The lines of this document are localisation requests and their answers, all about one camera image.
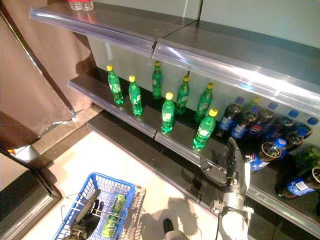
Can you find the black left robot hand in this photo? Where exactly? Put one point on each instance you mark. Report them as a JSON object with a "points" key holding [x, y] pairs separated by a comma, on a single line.
{"points": [[87, 220]]}

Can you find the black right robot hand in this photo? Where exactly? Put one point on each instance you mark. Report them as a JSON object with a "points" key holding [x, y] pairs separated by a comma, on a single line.
{"points": [[235, 172]]}

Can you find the blue plastic shopping basket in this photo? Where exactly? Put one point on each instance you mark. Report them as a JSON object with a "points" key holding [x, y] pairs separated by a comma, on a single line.
{"points": [[113, 179]]}

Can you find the green plastic soda bottle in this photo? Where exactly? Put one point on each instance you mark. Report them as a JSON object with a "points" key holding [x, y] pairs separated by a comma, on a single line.
{"points": [[203, 105], [117, 202], [168, 115], [203, 132], [135, 100], [182, 97], [115, 90], [156, 85], [308, 157]]}

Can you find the black base plinth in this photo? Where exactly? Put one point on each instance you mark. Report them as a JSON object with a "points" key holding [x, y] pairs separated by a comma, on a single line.
{"points": [[162, 165], [22, 207]]}

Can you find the black right robot foot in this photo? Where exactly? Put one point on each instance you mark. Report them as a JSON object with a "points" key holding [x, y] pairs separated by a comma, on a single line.
{"points": [[168, 223]]}

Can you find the silver right robot leg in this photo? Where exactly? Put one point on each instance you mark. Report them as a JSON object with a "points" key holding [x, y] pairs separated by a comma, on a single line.
{"points": [[175, 236]]}

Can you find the small orange tag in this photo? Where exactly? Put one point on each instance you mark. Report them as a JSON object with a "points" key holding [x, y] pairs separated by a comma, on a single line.
{"points": [[11, 151]]}

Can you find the dark brown pillar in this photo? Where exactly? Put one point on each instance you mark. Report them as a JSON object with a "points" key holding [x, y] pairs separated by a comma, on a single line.
{"points": [[15, 130]]}

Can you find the dark metal curtain pole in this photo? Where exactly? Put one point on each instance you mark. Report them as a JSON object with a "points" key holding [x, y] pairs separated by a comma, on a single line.
{"points": [[50, 80]]}

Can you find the black shelf upright bar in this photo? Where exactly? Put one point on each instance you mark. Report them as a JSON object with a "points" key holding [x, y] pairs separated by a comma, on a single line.
{"points": [[200, 10]]}

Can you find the brown fabric curtain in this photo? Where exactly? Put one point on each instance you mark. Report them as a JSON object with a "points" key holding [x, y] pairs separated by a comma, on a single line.
{"points": [[50, 50]]}

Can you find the clear water bottle red label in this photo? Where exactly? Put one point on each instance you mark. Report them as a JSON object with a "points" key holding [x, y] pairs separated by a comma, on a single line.
{"points": [[75, 4], [87, 4]]}

